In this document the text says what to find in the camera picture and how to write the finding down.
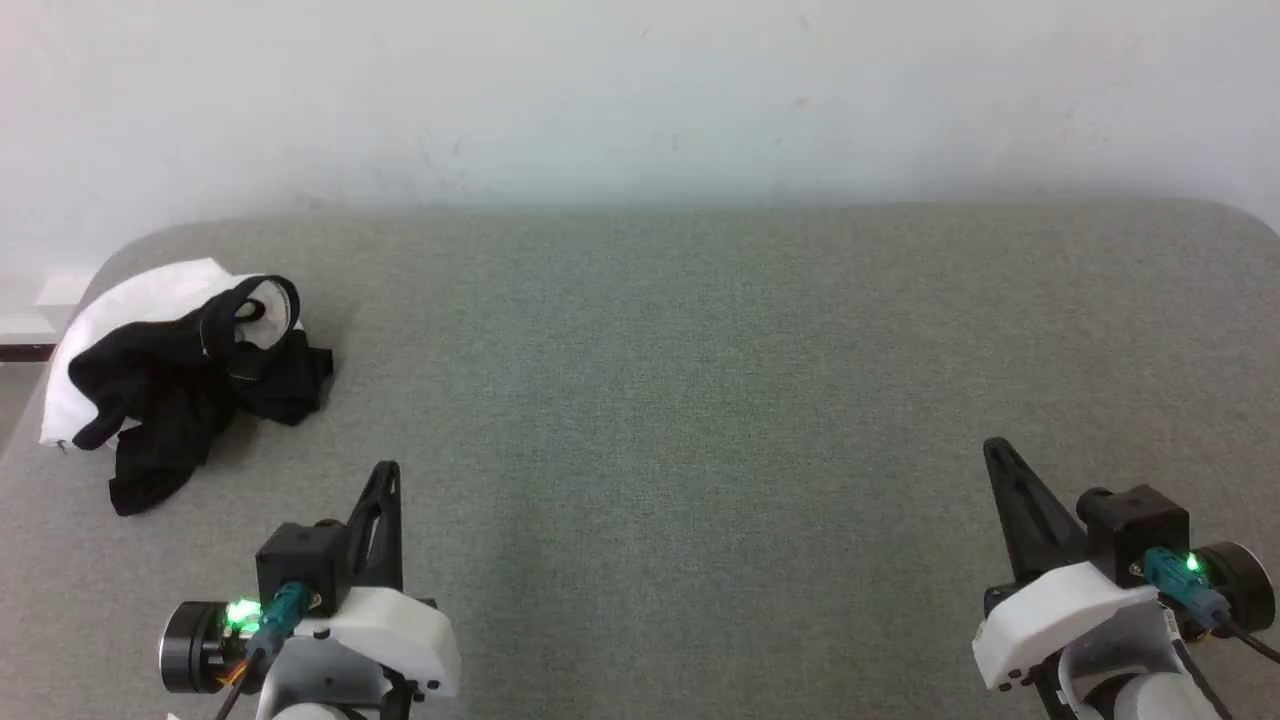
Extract teal right camera connector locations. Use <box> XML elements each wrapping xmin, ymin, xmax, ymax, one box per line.
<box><xmin>1143</xmin><ymin>547</ymin><xmax>1231</xmax><ymax>629</ymax></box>

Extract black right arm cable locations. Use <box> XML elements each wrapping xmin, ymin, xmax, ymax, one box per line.
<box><xmin>1225</xmin><ymin>618</ymin><xmax>1280</xmax><ymax>663</ymax></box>

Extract black and white shirt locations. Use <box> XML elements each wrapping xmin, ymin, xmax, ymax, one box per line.
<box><xmin>40</xmin><ymin>258</ymin><xmax>336</xmax><ymax>518</ymax></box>

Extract teal camera connector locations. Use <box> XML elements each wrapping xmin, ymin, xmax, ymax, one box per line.
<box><xmin>1143</xmin><ymin>547</ymin><xmax>1231</xmax><ymax>629</ymax></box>
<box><xmin>250</xmin><ymin>583</ymin><xmax>314</xmax><ymax>641</ymax></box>

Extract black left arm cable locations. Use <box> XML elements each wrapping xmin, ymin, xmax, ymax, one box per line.
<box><xmin>213</xmin><ymin>645</ymin><xmax>263</xmax><ymax>720</ymax></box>

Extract teal left camera connector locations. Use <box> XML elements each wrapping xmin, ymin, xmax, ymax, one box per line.
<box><xmin>250</xmin><ymin>583</ymin><xmax>314</xmax><ymax>641</ymax></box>

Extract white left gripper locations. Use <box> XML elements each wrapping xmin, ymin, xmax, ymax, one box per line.
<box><xmin>160</xmin><ymin>462</ymin><xmax>462</xmax><ymax>701</ymax></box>

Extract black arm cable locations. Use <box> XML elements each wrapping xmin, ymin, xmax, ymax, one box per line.
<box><xmin>1225</xmin><ymin>618</ymin><xmax>1280</xmax><ymax>663</ymax></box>
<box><xmin>213</xmin><ymin>645</ymin><xmax>263</xmax><ymax>720</ymax></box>

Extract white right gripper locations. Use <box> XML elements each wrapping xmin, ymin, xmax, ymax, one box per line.
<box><xmin>975</xmin><ymin>438</ymin><xmax>1277</xmax><ymax>691</ymax></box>

